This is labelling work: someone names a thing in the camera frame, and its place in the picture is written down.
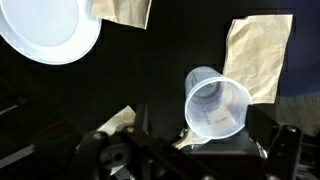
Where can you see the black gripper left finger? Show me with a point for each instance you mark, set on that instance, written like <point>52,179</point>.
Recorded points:
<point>93,156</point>

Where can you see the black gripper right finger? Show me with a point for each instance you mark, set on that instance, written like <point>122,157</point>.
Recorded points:
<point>286,153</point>

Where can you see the clear plastic measuring cup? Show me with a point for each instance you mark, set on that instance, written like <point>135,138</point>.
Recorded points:
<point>216,106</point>

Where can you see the small crumpled brown paper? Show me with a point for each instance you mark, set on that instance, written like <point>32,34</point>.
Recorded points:
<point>120,118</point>

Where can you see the pale wooden paint brush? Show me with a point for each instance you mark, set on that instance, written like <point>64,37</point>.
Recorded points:
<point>188,140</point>

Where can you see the wide crumpled brown paper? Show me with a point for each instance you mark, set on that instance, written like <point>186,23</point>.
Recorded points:
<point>260,56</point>

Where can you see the white round plate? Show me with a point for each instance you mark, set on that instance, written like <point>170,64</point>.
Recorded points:
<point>50,30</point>

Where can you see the long crumpled brown paper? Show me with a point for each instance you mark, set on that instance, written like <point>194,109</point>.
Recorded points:
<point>123,11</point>

